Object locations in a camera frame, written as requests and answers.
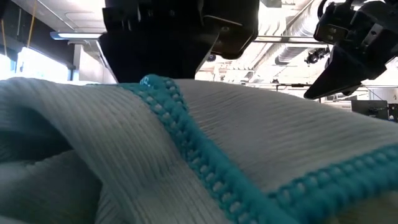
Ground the black equipment box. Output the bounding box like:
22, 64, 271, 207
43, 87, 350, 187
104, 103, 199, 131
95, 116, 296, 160
351, 99, 389, 121

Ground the long ceiling light fixture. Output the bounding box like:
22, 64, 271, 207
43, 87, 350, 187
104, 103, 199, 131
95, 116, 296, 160
49, 30, 105, 40

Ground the yellow cable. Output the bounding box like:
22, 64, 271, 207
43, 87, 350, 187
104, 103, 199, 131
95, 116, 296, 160
26, 0, 37, 49

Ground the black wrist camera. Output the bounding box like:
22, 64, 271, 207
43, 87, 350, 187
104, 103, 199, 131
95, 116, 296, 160
201, 14, 261, 60
313, 1, 352, 44

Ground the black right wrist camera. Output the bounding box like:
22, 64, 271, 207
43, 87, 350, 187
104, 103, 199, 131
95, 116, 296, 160
313, 1, 352, 44

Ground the light blue teal-edged towel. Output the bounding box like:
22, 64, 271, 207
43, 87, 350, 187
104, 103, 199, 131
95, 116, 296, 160
0, 73, 398, 224

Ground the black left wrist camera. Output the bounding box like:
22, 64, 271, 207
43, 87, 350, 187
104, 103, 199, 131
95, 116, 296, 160
201, 14, 261, 60

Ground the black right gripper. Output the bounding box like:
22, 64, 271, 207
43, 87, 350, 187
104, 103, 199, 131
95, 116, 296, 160
303, 0, 398, 100

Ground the black mounted camera unit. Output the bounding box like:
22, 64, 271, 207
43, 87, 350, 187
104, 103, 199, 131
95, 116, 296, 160
304, 45, 331, 65

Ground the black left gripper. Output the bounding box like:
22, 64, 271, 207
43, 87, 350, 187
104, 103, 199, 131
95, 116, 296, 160
99, 0, 261, 84

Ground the silver ventilation duct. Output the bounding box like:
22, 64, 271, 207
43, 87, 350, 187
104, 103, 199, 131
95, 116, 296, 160
273, 0, 332, 66

